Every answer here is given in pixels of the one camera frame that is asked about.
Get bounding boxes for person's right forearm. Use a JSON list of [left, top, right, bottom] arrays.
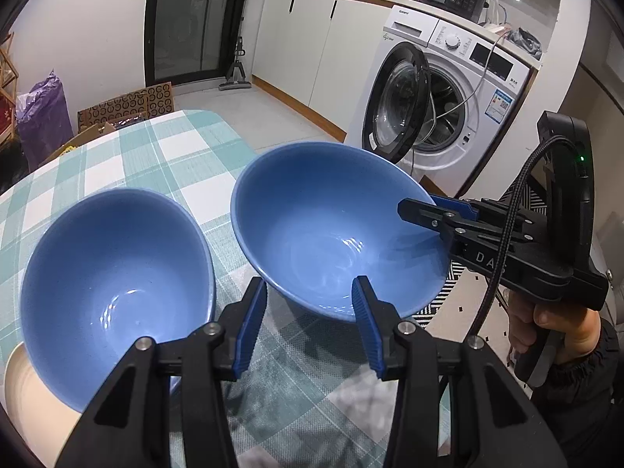
[[531, 319, 624, 468]]

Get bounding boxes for beige round plate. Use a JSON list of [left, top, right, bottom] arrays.
[[4, 341, 93, 468]]

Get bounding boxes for teal checked tablecloth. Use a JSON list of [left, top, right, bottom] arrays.
[[0, 110, 469, 468]]

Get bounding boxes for white kitchen base cabinet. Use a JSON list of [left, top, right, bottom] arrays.
[[251, 0, 395, 140]]

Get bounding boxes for grey bag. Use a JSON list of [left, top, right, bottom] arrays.
[[509, 27, 544, 60]]

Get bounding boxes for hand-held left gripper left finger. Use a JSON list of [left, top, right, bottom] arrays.
[[56, 277, 269, 468]]

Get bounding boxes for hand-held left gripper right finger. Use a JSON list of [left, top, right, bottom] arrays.
[[351, 275, 569, 468]]

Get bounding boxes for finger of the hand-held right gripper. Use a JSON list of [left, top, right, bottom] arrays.
[[397, 197, 469, 254], [431, 194, 483, 222]]

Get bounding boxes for patterned cardboard box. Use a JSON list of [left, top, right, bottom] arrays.
[[78, 82, 175, 131]]

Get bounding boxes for black framed glass door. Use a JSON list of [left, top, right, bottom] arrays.
[[144, 0, 257, 86]]

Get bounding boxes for white washing machine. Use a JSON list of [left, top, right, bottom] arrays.
[[345, 5, 532, 186]]

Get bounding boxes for purple plastic bag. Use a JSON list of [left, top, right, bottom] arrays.
[[14, 72, 74, 169]]

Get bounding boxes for upright floor cleaner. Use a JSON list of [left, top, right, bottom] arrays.
[[218, 34, 253, 92]]

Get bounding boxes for plain brown cardboard box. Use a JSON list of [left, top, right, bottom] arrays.
[[44, 122, 118, 167]]

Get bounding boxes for person's right hand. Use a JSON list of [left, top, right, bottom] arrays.
[[507, 295, 603, 366]]

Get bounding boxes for thin grey cable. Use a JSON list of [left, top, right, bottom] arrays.
[[414, 34, 508, 176]]

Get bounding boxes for wooden shoe rack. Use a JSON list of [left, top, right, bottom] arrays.
[[0, 34, 21, 149]]

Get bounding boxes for blue bowl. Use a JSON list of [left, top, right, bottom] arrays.
[[19, 188, 216, 413], [230, 142, 452, 323]]

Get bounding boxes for black braided right gripper cable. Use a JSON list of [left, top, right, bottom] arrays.
[[470, 137, 581, 339]]

